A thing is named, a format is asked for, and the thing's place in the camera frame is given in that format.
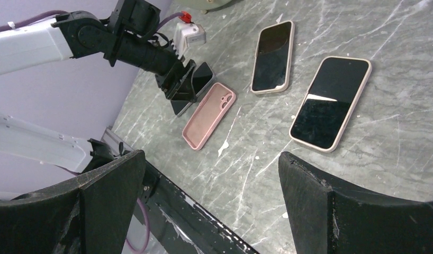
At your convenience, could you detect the pink phone case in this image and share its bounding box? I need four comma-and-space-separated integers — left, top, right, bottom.
182, 82, 236, 150

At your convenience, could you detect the clear beige phone case back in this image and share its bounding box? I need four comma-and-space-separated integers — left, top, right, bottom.
250, 20, 296, 95

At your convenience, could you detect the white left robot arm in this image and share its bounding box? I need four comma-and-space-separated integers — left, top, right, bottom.
0, 1, 197, 175

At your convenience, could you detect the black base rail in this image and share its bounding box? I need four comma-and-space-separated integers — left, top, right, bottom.
89, 139, 255, 253

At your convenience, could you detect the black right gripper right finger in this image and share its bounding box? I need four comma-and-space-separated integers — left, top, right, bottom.
278, 152, 433, 253

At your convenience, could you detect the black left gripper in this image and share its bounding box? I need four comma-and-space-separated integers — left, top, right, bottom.
114, 1, 197, 103

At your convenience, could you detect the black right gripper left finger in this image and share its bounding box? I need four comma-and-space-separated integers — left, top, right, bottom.
0, 150, 146, 253

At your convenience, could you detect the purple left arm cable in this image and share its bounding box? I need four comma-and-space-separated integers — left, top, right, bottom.
0, 10, 189, 36

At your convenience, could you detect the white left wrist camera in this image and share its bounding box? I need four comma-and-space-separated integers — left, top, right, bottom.
173, 23, 207, 59

